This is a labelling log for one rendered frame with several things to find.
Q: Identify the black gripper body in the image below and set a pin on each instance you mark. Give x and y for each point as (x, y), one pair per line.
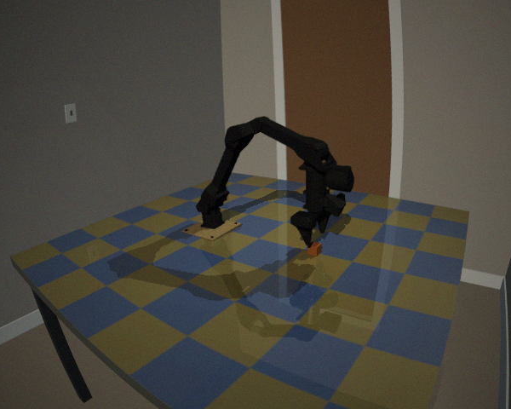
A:
(309, 219)

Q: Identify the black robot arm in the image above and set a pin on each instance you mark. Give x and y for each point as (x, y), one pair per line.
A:
(319, 174)

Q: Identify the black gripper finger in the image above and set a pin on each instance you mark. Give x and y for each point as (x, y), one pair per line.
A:
(323, 218)
(306, 233)

